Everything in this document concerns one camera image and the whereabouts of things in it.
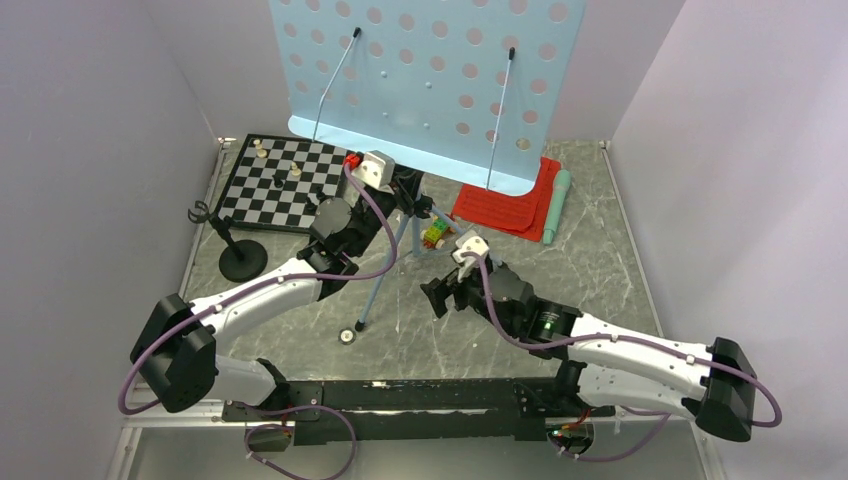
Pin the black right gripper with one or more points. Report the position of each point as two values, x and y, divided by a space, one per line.
438 290

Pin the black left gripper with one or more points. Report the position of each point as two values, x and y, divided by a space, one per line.
405 186

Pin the red sheet music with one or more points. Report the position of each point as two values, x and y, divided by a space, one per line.
521 216

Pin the light blue music stand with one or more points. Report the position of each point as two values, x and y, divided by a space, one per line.
464 90

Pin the mint green microphone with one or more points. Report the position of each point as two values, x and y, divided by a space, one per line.
560 188

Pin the black microphone stand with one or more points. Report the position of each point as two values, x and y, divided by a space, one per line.
241 260

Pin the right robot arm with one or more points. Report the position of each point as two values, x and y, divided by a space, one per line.
606 365

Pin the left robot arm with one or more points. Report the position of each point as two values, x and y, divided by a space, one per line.
175 363

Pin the colourful toy brick car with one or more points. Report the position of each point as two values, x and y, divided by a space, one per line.
433 237

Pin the black chess piece front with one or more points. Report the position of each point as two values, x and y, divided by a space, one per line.
310 207

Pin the blue white poker chip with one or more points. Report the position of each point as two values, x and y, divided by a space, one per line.
347 336

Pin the black white chessboard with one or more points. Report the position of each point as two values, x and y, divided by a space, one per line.
252 201

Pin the cream chess piece back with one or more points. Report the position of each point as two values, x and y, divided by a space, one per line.
260 151

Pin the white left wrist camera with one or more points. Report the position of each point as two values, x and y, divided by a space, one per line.
373 168

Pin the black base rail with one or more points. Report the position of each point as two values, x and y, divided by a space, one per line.
520 408

